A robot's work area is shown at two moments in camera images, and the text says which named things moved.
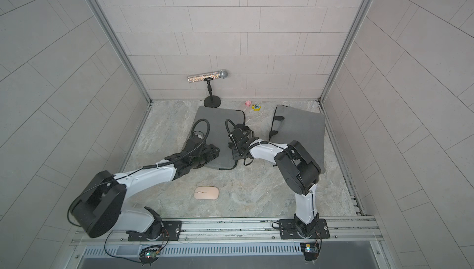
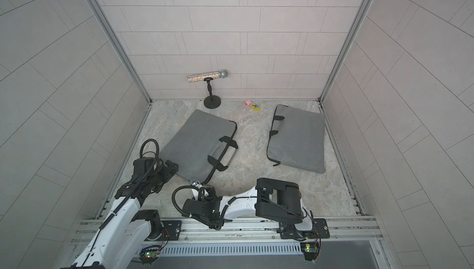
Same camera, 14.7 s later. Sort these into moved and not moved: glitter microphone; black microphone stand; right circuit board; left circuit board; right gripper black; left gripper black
Moved: left gripper black; right gripper black
Not moved: glitter microphone; left circuit board; black microphone stand; right circuit board
